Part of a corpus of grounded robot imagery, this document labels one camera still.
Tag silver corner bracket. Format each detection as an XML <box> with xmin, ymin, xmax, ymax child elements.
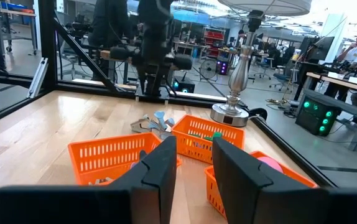
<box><xmin>27</xmin><ymin>57</ymin><xmax>49</xmax><ymax>100</ymax></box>

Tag silver lamp white shade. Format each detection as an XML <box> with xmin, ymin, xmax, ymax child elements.
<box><xmin>210</xmin><ymin>0</ymin><xmax>313</xmax><ymax>128</ymax></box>

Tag black computer green fans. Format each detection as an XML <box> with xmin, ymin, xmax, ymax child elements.
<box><xmin>295</xmin><ymin>96</ymin><xmax>338</xmax><ymax>137</ymax></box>

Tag black computer cyan lights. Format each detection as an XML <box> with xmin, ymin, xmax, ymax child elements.
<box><xmin>172</xmin><ymin>76</ymin><xmax>196</xmax><ymax>94</ymax></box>

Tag beige staple remover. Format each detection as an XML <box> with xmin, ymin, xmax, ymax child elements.
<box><xmin>88</xmin><ymin>176</ymin><xmax>114</xmax><ymax>187</ymax></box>

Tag metal wheeled cart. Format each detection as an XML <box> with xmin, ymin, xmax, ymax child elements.
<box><xmin>0</xmin><ymin>0</ymin><xmax>38</xmax><ymax>56</ymax></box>

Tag pink tape roll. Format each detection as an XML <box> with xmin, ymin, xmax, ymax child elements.
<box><xmin>256</xmin><ymin>156</ymin><xmax>284</xmax><ymax>174</ymax></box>

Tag black aluminium table frame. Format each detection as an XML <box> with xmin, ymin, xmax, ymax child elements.
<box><xmin>0</xmin><ymin>0</ymin><xmax>338</xmax><ymax>187</ymax></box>

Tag grey stapler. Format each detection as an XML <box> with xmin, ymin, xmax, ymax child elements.
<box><xmin>130</xmin><ymin>115</ymin><xmax>155</xmax><ymax>134</ymax></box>

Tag black computer purple lights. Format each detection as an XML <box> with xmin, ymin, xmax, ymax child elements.
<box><xmin>216</xmin><ymin>60</ymin><xmax>229</xmax><ymax>76</ymax></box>

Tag black monitor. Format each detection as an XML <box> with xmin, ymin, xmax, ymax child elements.
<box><xmin>299</xmin><ymin>36</ymin><xmax>335</xmax><ymax>63</ymax></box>

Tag long workbench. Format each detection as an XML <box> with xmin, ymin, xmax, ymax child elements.
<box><xmin>293</xmin><ymin>71</ymin><xmax>357</xmax><ymax>152</ymax></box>

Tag red tool shelf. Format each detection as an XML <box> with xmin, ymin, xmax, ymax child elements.
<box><xmin>203</xmin><ymin>27</ymin><xmax>226</xmax><ymax>58</ymax></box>

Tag orange plastic basket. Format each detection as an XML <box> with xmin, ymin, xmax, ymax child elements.
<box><xmin>203</xmin><ymin>150</ymin><xmax>318</xmax><ymax>220</ymax></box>
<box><xmin>68</xmin><ymin>132</ymin><xmax>183</xmax><ymax>187</ymax></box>
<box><xmin>171</xmin><ymin>114</ymin><xmax>246</xmax><ymax>165</ymax></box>

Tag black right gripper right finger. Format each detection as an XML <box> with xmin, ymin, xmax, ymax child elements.
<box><xmin>212</xmin><ymin>138</ymin><xmax>357</xmax><ymax>224</ymax></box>

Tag black floor fan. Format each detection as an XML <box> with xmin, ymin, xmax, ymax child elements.
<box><xmin>199</xmin><ymin>58</ymin><xmax>218</xmax><ymax>80</ymax></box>

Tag blue office chair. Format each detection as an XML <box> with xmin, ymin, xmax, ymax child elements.
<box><xmin>268</xmin><ymin>55</ymin><xmax>291</xmax><ymax>91</ymax></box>

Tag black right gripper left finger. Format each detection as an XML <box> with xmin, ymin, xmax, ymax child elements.
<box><xmin>0</xmin><ymin>136</ymin><xmax>178</xmax><ymax>224</ymax></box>

